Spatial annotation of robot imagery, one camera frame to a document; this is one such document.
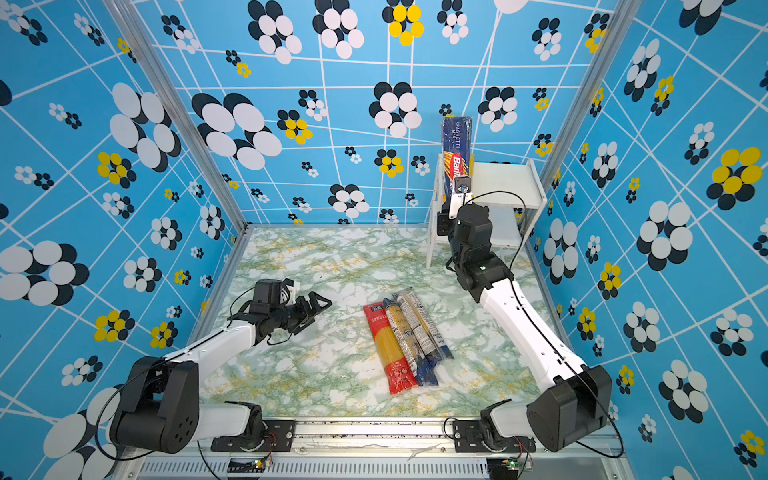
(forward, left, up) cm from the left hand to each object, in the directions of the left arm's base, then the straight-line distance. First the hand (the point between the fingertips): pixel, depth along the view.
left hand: (325, 308), depth 88 cm
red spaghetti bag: (-16, -22, -4) cm, 28 cm away
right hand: (+13, -36, +31) cm, 50 cm away
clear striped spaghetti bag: (-4, -29, -4) cm, 30 cm away
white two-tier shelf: (+25, -53, +25) cm, 64 cm away
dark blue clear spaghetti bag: (-17, -29, -4) cm, 33 cm away
